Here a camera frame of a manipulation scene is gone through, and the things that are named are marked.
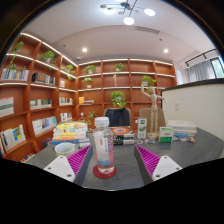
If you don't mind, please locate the yellow striped white mug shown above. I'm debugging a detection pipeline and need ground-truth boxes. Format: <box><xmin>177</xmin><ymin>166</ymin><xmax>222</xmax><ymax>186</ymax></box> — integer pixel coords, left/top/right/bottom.
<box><xmin>54</xmin><ymin>142</ymin><xmax>78</xmax><ymax>158</ymax></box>

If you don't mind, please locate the ceiling air vent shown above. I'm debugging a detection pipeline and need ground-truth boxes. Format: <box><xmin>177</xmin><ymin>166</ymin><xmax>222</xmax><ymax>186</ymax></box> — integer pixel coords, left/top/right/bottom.
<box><xmin>135</xmin><ymin>25</ymin><xmax>161</xmax><ymax>35</ymax></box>

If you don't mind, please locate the small green-white box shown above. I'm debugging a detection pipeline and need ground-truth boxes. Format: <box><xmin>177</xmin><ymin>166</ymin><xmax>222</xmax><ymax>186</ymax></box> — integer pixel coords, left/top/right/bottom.
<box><xmin>158</xmin><ymin>126</ymin><xmax>175</xmax><ymax>144</ymax></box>

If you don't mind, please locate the branched globe ceiling lamp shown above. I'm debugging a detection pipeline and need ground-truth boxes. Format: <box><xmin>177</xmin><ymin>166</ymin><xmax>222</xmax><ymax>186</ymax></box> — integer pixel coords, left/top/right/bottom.
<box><xmin>99</xmin><ymin>0</ymin><xmax>157</xmax><ymax>26</ymax></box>

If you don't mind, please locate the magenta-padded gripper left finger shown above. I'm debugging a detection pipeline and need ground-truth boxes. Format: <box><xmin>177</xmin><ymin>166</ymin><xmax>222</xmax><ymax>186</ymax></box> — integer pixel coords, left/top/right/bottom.
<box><xmin>43</xmin><ymin>144</ymin><xmax>95</xmax><ymax>187</ymax></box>

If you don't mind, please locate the dark office chair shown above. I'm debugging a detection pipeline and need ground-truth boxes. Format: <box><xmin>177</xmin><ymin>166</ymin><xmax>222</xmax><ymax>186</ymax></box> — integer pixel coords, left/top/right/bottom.
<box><xmin>103</xmin><ymin>107</ymin><xmax>132</xmax><ymax>128</ymax></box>

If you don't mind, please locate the orange wooden shelf unit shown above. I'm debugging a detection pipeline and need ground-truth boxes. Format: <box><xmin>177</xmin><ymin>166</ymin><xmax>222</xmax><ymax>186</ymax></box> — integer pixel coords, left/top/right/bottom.
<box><xmin>0</xmin><ymin>32</ymin><xmax>178</xmax><ymax>164</ymax></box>

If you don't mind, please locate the clear plastic water bottle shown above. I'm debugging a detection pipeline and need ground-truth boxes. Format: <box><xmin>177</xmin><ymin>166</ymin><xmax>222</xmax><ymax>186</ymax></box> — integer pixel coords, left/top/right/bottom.
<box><xmin>92</xmin><ymin>116</ymin><xmax>116</xmax><ymax>175</ymax></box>

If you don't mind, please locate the tall green-white drink carton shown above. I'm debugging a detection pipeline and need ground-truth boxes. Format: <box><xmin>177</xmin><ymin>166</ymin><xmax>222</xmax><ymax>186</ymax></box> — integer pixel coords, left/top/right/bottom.
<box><xmin>137</xmin><ymin>117</ymin><xmax>148</xmax><ymax>139</ymax></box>

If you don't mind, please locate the wooden artist mannequin figure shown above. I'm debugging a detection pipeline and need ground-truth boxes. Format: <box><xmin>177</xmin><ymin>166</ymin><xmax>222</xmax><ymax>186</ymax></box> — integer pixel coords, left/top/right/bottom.
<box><xmin>140</xmin><ymin>83</ymin><xmax>168</xmax><ymax>140</ymax></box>

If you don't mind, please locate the brown cardboard box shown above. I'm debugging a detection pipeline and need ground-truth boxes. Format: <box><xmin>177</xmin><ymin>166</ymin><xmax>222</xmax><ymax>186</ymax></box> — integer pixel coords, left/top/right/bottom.
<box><xmin>138</xmin><ymin>107</ymin><xmax>167</xmax><ymax>129</ymax></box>

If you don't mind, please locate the stack of dark books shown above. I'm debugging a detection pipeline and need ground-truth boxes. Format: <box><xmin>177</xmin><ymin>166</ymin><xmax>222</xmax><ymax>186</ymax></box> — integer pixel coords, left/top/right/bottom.
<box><xmin>109</xmin><ymin>125</ymin><xmax>136</xmax><ymax>146</ymax></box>

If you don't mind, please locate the stack of colourful books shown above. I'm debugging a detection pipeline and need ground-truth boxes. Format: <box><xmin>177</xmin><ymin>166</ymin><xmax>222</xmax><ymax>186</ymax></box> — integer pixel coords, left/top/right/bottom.
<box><xmin>50</xmin><ymin>121</ymin><xmax>91</xmax><ymax>149</ymax></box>

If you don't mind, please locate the grey window curtain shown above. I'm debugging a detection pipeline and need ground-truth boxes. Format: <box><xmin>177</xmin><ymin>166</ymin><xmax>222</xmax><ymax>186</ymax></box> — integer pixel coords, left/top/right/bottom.
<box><xmin>187</xmin><ymin>59</ymin><xmax>216</xmax><ymax>83</ymax></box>

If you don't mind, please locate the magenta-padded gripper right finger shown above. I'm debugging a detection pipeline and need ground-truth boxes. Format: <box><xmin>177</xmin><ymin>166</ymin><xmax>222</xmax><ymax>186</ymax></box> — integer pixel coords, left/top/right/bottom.
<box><xmin>133</xmin><ymin>144</ymin><xmax>183</xmax><ymax>186</ymax></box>

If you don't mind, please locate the stack of white boxes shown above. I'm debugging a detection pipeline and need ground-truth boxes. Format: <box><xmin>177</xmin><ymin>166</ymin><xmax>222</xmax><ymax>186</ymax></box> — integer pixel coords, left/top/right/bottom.
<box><xmin>167</xmin><ymin>119</ymin><xmax>198</xmax><ymax>138</ymax></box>

